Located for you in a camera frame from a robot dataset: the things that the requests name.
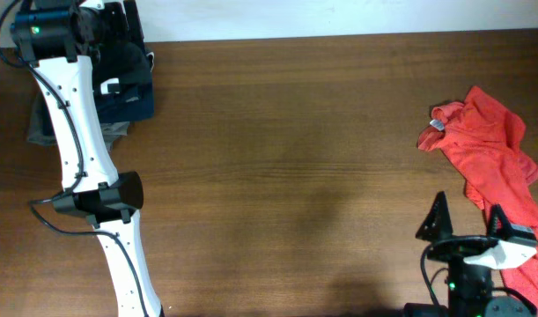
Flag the folded navy printed shirt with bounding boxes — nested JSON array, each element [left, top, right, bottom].
[[95, 84, 155, 123]]

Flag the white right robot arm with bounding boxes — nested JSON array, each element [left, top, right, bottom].
[[402, 191, 538, 317]]

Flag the folded grey shirt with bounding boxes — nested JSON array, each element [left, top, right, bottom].
[[26, 92, 130, 151]]

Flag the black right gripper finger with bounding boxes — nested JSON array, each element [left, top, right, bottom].
[[416, 191, 453, 242], [486, 204, 514, 238]]

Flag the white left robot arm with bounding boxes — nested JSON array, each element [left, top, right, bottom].
[[8, 1, 164, 316]]

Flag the black polo shirt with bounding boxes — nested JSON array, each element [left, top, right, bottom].
[[92, 41, 152, 92]]

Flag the red shirt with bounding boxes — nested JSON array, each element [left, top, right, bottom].
[[417, 86, 538, 308]]

